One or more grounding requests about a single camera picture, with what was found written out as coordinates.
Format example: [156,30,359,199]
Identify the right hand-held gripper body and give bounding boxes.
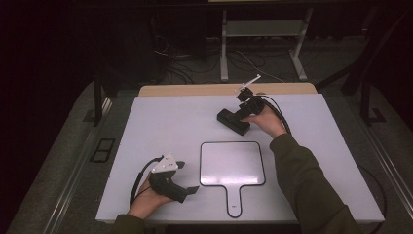
[235,74,266,119]

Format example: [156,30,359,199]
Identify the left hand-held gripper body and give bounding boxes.
[148,152,190,205]

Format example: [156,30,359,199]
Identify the black whiteboard eraser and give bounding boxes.
[216,108,252,137]

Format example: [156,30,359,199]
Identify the small paddle-shaped whiteboard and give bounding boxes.
[199,140,267,219]

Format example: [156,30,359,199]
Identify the person's right hand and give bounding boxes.
[241,104,289,139]

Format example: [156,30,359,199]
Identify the person's left hand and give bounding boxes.
[127,176,174,220]

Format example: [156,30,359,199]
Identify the wooden table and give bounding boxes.
[138,82,318,98]

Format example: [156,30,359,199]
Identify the white metal stand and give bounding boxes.
[219,7,315,83]

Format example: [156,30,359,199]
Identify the black metal stand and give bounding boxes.
[82,71,114,128]
[359,77,388,127]

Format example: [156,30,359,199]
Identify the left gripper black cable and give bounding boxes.
[129,154,166,207]

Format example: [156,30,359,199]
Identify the white floor cable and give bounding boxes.
[233,48,286,84]

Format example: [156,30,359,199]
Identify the black rectangular floor frame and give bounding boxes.
[89,137,117,164]

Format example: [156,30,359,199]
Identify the black floor cables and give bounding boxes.
[151,32,228,86]

